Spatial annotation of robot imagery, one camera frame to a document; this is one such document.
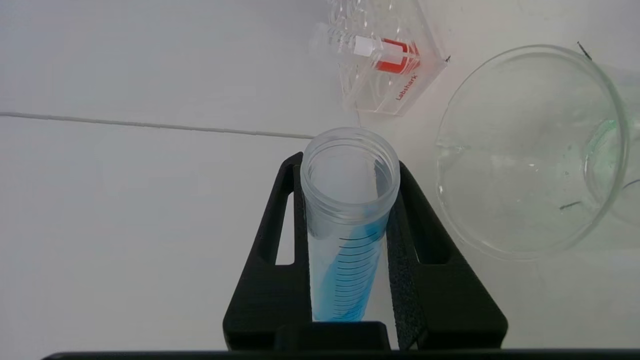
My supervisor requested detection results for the clear glass beaker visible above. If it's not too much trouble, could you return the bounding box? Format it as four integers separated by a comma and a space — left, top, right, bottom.
436, 44, 640, 261

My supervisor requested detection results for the test tube with blue pigment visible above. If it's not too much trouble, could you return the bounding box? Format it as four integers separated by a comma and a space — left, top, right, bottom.
300, 127, 401, 322

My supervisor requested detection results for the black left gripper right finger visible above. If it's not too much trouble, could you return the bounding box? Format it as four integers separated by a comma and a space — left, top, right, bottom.
387, 160, 509, 350

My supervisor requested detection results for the white-labelled test tube red pigment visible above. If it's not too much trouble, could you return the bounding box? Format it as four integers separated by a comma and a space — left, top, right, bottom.
310, 24, 422, 75

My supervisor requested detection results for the clear acrylic test tube rack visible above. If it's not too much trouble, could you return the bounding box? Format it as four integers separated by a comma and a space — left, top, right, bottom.
310, 0, 449, 117

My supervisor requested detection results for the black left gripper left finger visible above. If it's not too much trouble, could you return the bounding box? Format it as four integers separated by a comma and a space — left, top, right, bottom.
223, 152, 392, 351

